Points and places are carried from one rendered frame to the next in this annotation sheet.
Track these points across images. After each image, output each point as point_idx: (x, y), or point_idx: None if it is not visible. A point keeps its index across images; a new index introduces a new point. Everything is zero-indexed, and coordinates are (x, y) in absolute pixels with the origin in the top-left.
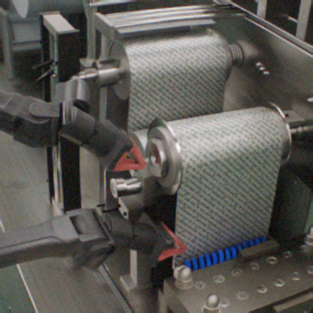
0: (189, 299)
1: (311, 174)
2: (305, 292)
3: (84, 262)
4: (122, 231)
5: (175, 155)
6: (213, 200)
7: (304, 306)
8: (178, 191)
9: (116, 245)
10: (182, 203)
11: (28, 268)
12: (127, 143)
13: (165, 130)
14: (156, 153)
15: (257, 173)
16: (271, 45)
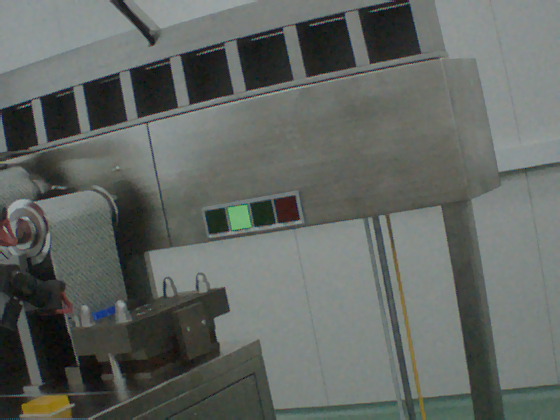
0: (100, 325)
1: (141, 236)
2: (191, 303)
3: (3, 319)
4: (26, 275)
5: (39, 215)
6: (76, 259)
7: (198, 313)
8: (51, 246)
9: (24, 292)
10: (56, 259)
11: None
12: (4, 206)
13: (23, 204)
14: (22, 225)
15: (98, 234)
16: (62, 157)
